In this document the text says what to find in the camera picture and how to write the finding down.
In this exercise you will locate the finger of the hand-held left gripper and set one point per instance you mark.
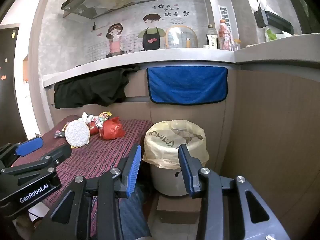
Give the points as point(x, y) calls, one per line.
point(60, 153)
point(28, 146)

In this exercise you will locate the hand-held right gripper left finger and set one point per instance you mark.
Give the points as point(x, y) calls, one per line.
point(133, 172)

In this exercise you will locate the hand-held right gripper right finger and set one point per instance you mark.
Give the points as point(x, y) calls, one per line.
point(186, 172)

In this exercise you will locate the white trash bin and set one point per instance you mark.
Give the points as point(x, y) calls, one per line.
point(167, 180)

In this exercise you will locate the white round foam disc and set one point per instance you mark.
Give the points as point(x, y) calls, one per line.
point(76, 133)

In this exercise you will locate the small red snack packet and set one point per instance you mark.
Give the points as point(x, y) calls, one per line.
point(93, 128)

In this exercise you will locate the white plastic bag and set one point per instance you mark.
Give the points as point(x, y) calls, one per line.
point(87, 117)

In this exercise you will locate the red plastic bag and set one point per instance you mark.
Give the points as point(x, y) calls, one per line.
point(111, 130)

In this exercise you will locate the red plaid cloth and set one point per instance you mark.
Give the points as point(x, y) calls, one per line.
point(105, 150)

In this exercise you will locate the person's leg in jeans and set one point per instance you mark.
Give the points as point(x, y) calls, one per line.
point(136, 210)

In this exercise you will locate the black refrigerator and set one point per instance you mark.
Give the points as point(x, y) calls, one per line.
point(10, 92)

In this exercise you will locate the black cloth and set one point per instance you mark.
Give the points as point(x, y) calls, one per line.
point(95, 87)

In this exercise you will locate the blue towel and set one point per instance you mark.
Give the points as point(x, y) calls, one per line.
point(187, 85)

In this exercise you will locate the group of fridge magnets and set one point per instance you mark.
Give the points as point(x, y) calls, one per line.
point(13, 33)

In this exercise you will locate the small white jar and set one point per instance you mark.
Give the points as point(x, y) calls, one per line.
point(205, 46)

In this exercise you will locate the orange lighter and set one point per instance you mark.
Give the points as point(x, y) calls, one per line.
point(188, 43)

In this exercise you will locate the dark sauce bottle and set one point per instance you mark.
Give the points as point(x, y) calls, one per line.
point(211, 41)

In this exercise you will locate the glass pot lid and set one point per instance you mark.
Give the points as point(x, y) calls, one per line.
point(176, 36)

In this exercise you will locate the small glass jar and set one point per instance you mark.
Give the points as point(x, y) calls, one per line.
point(236, 45)

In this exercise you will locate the clear bottle with red contents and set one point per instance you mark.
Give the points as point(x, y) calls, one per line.
point(225, 37)

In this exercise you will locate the white bowl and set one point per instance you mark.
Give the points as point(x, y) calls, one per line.
point(251, 45)

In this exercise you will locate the white vent grille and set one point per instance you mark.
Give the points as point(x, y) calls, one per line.
point(224, 17)

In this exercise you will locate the green and white bag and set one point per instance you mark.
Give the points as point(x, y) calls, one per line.
point(272, 35)

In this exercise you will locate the black utensil holder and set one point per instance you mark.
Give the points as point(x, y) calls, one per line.
point(260, 17)

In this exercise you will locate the cartoon couple wall sticker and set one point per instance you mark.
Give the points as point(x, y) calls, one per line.
point(150, 33)

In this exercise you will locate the black wall rack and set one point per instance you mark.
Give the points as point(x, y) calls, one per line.
point(278, 21)

